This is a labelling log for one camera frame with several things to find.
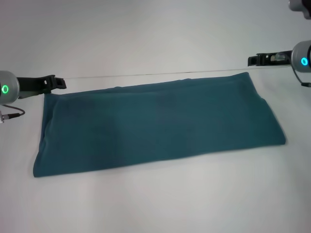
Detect teal blue FREE t-shirt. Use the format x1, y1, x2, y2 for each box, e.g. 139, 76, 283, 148
33, 72, 287, 178

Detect right gripper cable with fitting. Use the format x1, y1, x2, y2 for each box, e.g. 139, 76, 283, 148
271, 52, 306, 87

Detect dark left gripper cable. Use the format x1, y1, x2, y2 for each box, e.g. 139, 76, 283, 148
2, 103, 26, 119

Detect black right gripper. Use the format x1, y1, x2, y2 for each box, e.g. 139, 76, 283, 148
247, 50, 294, 67

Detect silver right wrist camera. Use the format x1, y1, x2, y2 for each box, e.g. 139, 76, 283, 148
288, 0, 311, 19

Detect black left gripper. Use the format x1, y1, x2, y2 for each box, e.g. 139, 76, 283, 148
17, 74, 68, 99

